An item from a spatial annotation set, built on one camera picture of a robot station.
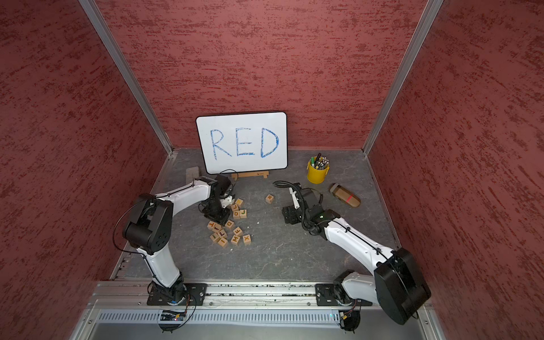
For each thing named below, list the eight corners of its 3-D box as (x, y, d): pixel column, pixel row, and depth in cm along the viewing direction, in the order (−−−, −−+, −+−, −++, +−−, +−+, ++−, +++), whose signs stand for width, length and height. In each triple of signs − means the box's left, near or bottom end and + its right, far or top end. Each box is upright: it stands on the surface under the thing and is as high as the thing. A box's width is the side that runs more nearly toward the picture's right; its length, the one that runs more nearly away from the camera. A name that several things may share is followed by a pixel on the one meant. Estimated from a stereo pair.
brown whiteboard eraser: (326, 192, 105) (328, 188, 103) (333, 185, 108) (334, 181, 105) (355, 211, 99) (357, 207, 96) (361, 203, 101) (363, 199, 99)
